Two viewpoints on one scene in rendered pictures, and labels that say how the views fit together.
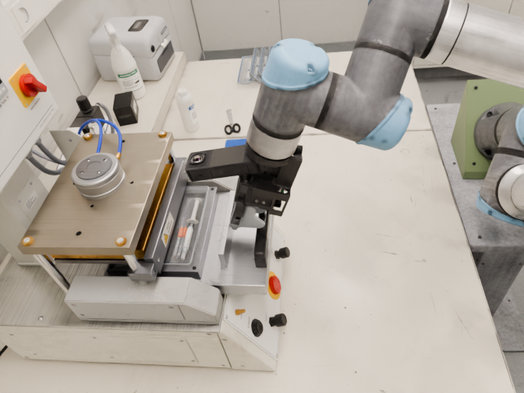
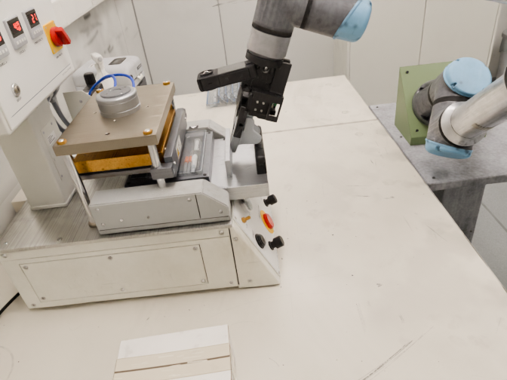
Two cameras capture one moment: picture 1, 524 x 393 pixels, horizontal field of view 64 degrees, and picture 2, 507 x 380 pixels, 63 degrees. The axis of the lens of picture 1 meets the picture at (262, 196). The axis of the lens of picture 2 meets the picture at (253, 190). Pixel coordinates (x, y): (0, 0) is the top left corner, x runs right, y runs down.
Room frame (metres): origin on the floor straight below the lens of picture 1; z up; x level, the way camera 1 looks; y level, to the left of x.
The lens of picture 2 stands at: (-0.27, 0.17, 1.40)
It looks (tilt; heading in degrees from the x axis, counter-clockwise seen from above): 34 degrees down; 350
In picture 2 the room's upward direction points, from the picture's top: 7 degrees counter-clockwise
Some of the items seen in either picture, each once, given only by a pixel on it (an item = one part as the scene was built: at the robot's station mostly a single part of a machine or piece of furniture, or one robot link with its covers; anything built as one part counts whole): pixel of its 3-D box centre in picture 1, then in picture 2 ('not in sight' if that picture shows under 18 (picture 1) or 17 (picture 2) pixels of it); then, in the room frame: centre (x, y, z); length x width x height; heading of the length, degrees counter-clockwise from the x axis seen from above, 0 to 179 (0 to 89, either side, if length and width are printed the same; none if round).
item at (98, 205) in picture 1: (95, 185); (111, 119); (0.57, 0.29, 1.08); 0.31 x 0.24 x 0.13; 168
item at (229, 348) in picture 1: (156, 265); (158, 213); (0.56, 0.25, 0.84); 0.53 x 0.37 x 0.17; 78
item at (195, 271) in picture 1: (167, 229); (173, 160); (0.53, 0.19, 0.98); 0.20 x 0.17 x 0.03; 168
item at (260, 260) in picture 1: (263, 227); (259, 148); (0.49, 0.01, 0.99); 0.15 x 0.02 x 0.04; 168
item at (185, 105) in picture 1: (187, 109); not in sight; (1.16, 0.19, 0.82); 0.05 x 0.05 x 0.14
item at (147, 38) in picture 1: (134, 47); (112, 82); (1.53, 0.38, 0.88); 0.25 x 0.20 x 0.17; 73
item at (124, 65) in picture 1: (123, 63); (106, 87); (1.34, 0.38, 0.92); 0.09 x 0.08 x 0.25; 20
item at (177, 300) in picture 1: (145, 299); (162, 205); (0.39, 0.22, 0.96); 0.25 x 0.05 x 0.07; 78
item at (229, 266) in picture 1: (192, 233); (196, 163); (0.52, 0.14, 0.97); 0.30 x 0.22 x 0.08; 78
